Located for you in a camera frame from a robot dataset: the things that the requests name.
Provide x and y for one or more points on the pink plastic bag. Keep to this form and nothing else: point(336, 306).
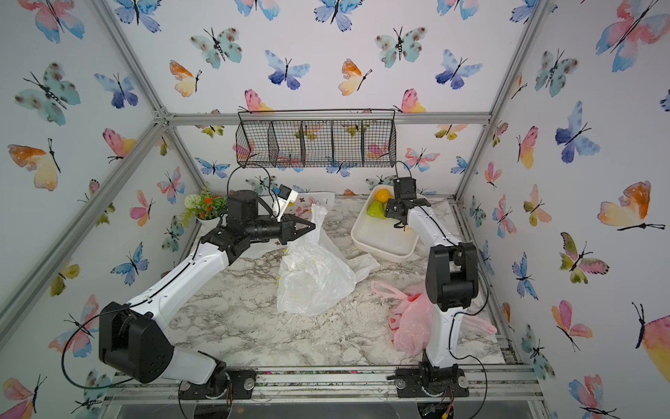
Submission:
point(411, 320)

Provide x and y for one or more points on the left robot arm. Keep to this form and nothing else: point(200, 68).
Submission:
point(132, 336)

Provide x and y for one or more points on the green pear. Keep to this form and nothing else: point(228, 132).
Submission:
point(376, 209)

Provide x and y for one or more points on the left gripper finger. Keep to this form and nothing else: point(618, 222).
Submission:
point(291, 234)
point(298, 223)

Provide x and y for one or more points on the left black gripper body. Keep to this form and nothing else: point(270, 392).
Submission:
point(263, 230)

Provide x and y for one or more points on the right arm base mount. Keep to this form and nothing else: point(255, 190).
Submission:
point(427, 380)

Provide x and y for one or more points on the black wire basket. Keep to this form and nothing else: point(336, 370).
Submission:
point(325, 139)

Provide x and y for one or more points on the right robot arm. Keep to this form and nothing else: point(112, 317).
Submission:
point(452, 277)

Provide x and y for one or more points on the white plastic tray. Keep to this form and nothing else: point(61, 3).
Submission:
point(378, 236)

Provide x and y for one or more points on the potted flower plant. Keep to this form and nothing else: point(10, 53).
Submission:
point(206, 205)

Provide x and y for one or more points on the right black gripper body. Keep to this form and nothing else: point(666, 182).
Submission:
point(392, 205)

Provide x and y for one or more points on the white printed plastic bag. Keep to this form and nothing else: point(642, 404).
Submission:
point(304, 203)

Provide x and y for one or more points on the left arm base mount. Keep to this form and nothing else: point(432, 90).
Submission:
point(228, 384)

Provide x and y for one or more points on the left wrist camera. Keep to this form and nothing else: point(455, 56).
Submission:
point(282, 200)

